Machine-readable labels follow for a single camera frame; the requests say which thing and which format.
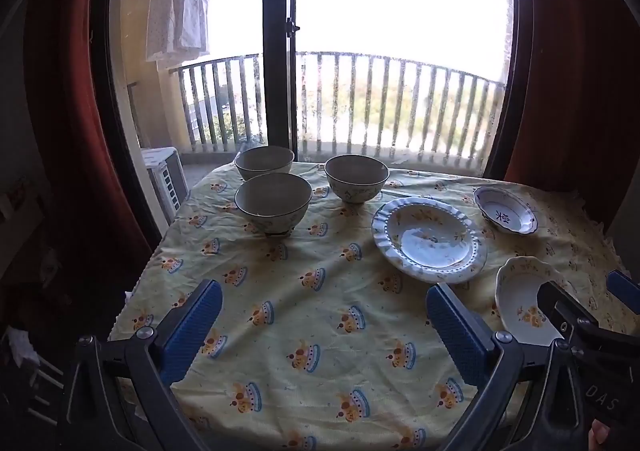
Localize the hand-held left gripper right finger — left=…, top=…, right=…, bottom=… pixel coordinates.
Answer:
left=425, top=282, right=576, bottom=451

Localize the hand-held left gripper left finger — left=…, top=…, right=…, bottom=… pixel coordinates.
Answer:
left=62, top=279, right=223, bottom=451

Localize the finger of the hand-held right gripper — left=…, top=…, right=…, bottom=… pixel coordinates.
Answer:
left=537, top=281, right=593, bottom=346
left=606, top=270, right=640, bottom=308

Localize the small scalloped yellow floral dish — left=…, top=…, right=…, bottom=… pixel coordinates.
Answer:
left=495, top=256, right=581, bottom=347

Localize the ruffled rim floral plate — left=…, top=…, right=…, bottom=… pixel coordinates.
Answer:
left=371, top=197, right=488, bottom=286

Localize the small blue rimmed dish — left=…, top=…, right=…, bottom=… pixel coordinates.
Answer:
left=473, top=186, right=539, bottom=235

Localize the white floral ceramic bowl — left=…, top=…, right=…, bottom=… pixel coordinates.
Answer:
left=324, top=154, right=390, bottom=204
left=234, top=146, right=296, bottom=182
left=234, top=173, right=313, bottom=236

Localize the person's right hand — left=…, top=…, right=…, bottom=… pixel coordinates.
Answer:
left=589, top=420, right=615, bottom=451

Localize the yellow crown print tablecloth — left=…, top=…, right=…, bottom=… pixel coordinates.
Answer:
left=107, top=161, right=640, bottom=451

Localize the white air conditioner unit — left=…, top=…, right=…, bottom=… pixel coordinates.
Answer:
left=141, top=147, right=190, bottom=227

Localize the red curtain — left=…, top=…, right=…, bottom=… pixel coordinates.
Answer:
left=505, top=0, right=640, bottom=232
left=25, top=0, right=166, bottom=282

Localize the balcony railing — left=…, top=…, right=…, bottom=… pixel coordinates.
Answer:
left=170, top=51, right=506, bottom=166

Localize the dark sliding window frame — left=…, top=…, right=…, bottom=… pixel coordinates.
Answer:
left=90, top=0, right=533, bottom=182

